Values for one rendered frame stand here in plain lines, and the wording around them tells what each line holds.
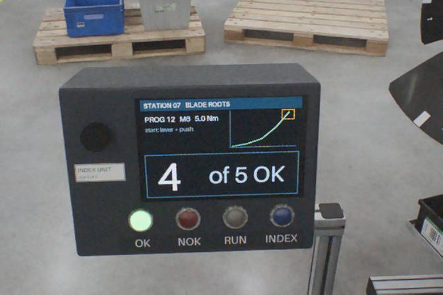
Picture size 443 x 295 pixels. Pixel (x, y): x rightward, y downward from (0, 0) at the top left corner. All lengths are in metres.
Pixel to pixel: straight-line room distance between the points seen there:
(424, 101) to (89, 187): 0.79
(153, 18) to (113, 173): 3.18
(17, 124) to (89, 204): 2.50
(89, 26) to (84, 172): 3.18
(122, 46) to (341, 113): 1.60
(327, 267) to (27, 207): 1.85
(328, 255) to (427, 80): 0.56
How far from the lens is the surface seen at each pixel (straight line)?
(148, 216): 0.53
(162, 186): 0.52
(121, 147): 0.51
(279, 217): 0.53
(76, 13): 3.65
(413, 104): 1.14
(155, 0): 3.61
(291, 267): 2.00
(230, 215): 0.52
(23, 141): 2.85
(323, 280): 0.73
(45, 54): 3.67
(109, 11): 3.63
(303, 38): 3.75
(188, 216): 0.52
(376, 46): 3.76
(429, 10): 1.40
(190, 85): 0.49
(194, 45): 3.63
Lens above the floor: 1.48
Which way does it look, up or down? 32 degrees down
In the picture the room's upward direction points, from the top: straight up
